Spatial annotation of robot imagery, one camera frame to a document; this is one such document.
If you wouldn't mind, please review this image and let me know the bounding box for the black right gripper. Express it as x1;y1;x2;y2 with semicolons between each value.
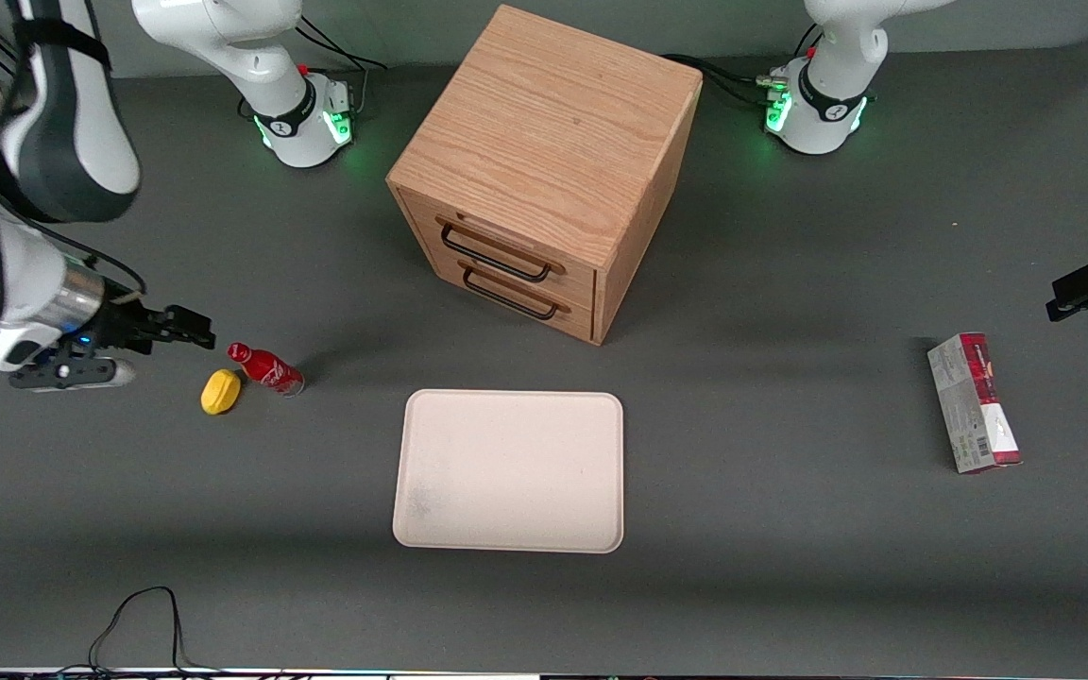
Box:
81;291;216;362

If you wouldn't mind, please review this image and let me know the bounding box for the red coke bottle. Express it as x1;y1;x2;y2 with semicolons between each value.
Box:
227;342;306;399

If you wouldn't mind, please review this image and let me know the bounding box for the beige plastic tray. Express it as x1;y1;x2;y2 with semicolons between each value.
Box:
392;389;624;554

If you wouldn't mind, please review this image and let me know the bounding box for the yellow lemon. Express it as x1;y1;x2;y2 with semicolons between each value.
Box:
200;369;243;416

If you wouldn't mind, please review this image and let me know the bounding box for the red grey carton box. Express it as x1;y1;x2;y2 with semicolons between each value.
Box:
926;331;1024;475

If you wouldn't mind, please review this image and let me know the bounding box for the wooden drawer cabinet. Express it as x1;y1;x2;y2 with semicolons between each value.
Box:
385;4;705;347

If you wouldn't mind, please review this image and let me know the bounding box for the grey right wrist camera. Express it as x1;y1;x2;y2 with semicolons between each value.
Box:
8;355;138;393

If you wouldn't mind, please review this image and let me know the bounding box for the black cable loop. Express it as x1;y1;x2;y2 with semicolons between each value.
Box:
81;586;229;677

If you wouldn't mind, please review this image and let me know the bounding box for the black wire drawer handle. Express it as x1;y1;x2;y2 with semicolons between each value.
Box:
439;223;553;284
461;266;562;321

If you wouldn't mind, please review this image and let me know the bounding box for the black right arm base cable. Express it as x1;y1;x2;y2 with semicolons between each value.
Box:
297;13;390;116

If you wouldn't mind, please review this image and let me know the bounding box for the black arm base cable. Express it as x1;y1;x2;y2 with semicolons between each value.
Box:
661;53;791;108
297;13;390;116

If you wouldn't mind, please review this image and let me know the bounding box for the black left arm base cable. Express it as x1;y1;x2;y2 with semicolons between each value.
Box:
661;53;791;108

